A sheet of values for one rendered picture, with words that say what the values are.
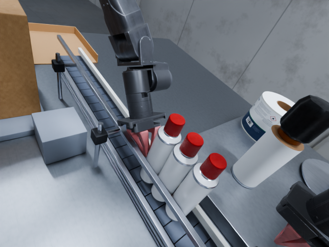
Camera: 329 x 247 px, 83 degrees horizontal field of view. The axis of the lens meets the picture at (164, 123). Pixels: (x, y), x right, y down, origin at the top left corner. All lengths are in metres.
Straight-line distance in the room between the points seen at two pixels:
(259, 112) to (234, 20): 2.29
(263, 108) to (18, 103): 0.79
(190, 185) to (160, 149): 0.09
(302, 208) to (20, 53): 0.60
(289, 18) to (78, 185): 2.70
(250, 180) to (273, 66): 2.35
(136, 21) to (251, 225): 0.55
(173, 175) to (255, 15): 2.67
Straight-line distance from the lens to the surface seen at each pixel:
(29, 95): 0.61
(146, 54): 0.41
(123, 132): 0.46
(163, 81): 0.46
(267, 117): 0.79
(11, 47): 0.54
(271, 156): 0.55
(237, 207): 0.58
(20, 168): 0.57
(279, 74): 2.85
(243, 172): 0.61
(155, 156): 0.40
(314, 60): 2.80
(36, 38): 1.11
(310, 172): 0.91
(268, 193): 0.69
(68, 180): 0.53
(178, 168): 0.36
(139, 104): 0.41
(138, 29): 0.41
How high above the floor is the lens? 1.30
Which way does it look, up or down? 40 degrees down
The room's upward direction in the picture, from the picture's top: 24 degrees clockwise
